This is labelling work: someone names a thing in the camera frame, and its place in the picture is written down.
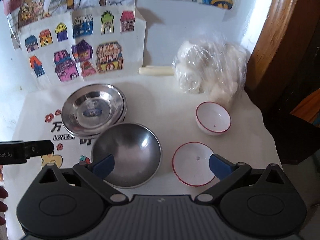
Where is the white red-rimmed bowl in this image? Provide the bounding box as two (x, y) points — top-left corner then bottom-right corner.
(195, 101), (232, 136)
(171, 142), (215, 187)

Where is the large steel bowl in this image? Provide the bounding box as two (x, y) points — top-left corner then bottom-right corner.
(92, 123), (162, 189)

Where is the person's left hand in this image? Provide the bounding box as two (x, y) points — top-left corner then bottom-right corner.
(0, 186), (9, 226)

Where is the bottom steel plate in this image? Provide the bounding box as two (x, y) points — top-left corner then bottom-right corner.
(65, 87), (128, 140)

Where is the steel plate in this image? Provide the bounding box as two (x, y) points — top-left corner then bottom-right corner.
(61, 83), (125, 134)
(65, 87), (128, 140)

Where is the top steel plate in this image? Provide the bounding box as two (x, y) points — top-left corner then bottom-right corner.
(61, 83), (125, 134)

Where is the plastic bag of buns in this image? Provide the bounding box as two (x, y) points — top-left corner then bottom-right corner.
(172, 39), (247, 109)

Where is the cream rolling pin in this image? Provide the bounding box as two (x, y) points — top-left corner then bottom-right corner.
(138, 66), (174, 76)

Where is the coloured houses drawing paper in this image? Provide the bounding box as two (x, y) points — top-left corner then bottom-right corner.
(18, 5), (146, 89)

